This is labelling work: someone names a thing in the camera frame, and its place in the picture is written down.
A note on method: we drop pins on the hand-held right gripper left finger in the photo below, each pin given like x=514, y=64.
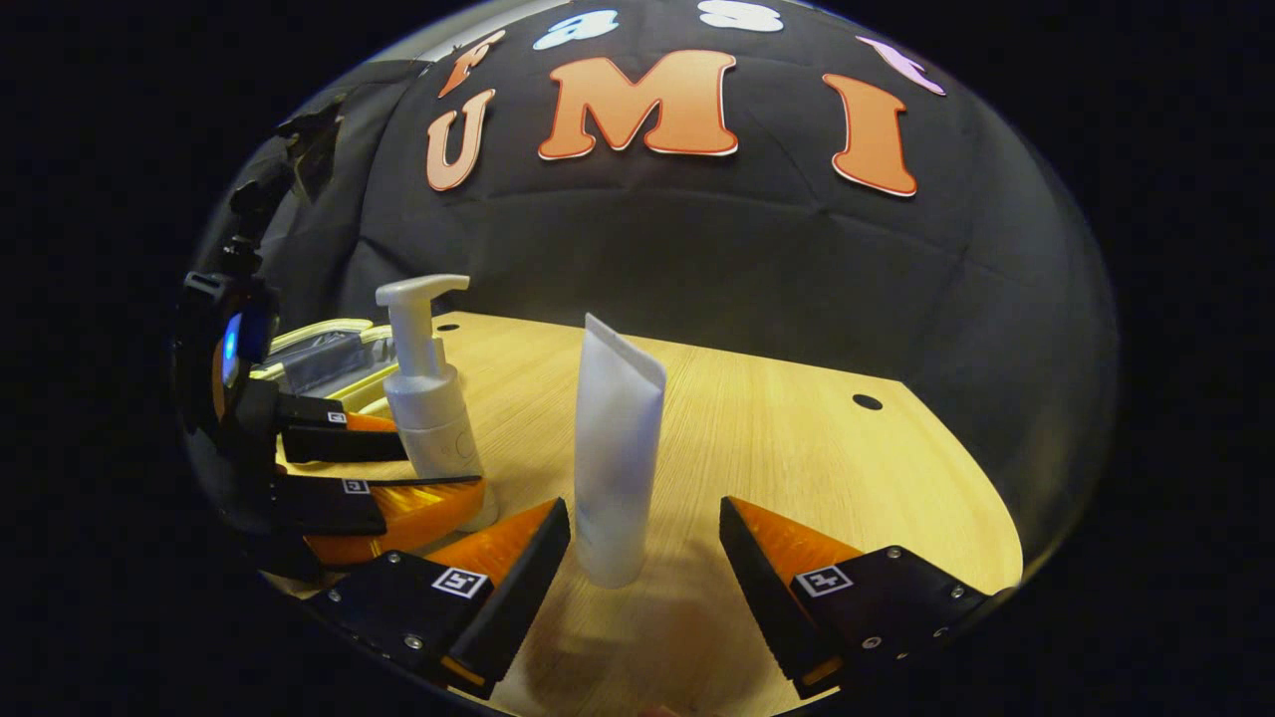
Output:
x=523, y=597

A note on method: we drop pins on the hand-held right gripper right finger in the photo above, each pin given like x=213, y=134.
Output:
x=762, y=597

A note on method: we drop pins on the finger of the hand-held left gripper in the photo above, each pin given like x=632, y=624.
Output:
x=319, y=443
x=339, y=513

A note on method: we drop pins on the pale yellow suitcase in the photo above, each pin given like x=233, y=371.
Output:
x=319, y=358

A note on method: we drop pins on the white pump bottle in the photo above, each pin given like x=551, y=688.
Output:
x=428, y=408

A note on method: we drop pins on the white squeeze tube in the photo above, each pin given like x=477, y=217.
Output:
x=613, y=448

